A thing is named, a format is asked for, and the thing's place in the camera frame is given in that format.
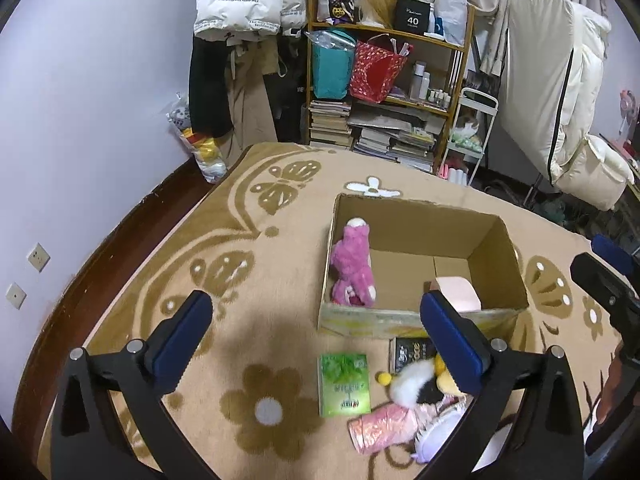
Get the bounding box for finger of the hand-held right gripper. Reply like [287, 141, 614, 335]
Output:
[592, 234, 640, 275]
[570, 252, 640, 333]

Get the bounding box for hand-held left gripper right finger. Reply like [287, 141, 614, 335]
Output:
[415, 290, 586, 480]

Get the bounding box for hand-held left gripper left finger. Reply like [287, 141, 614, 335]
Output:
[50, 290, 215, 480]

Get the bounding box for black tissue packet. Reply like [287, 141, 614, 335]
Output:
[390, 337, 437, 376]

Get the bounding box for yellow duck plush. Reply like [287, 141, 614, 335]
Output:
[376, 360, 448, 407]

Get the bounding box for purple-haired plush doll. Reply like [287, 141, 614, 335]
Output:
[411, 394, 473, 463]

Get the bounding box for pink plastic-wrapped bundle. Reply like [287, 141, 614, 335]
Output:
[348, 404, 419, 456]

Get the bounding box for brown cardboard box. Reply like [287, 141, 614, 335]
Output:
[317, 193, 530, 341]

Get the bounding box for green tissue packet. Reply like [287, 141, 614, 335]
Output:
[318, 353, 372, 418]

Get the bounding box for beige patterned rug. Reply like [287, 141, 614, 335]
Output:
[37, 142, 640, 480]

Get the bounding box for pink plush toy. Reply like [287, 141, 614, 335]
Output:
[330, 218, 377, 307]

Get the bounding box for pink desk fan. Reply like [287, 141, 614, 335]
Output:
[617, 89, 640, 136]

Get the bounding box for pink and white rolls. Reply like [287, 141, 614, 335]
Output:
[439, 162, 468, 185]

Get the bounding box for cream duvet on rack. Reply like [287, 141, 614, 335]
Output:
[500, 0, 636, 211]

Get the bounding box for white metal cart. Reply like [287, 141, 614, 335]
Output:
[440, 87, 501, 186]

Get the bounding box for clear bag of toys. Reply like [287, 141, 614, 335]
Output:
[166, 92, 228, 183]

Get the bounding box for wide stack of books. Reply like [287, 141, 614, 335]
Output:
[350, 127, 436, 173]

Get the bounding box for grey flat board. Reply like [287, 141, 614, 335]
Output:
[347, 102, 448, 133]

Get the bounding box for beige trousers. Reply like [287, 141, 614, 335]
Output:
[220, 40, 278, 166]

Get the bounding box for wooden bookshelf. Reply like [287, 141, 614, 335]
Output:
[304, 0, 476, 176]

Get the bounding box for small stack of books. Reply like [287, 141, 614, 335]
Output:
[307, 100, 353, 148]

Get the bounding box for black hanging garment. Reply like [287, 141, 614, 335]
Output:
[189, 35, 233, 138]

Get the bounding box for tall white bottle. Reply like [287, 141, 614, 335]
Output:
[410, 61, 427, 100]

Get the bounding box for dark hanging clothing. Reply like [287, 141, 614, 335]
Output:
[262, 35, 308, 143]

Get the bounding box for red gift bag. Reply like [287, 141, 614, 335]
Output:
[349, 35, 413, 105]

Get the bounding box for white plastic bag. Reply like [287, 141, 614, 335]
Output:
[434, 0, 471, 43]

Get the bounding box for teal bag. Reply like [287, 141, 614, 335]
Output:
[311, 35, 357, 100]

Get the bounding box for black box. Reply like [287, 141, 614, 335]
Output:
[395, 0, 433, 36]

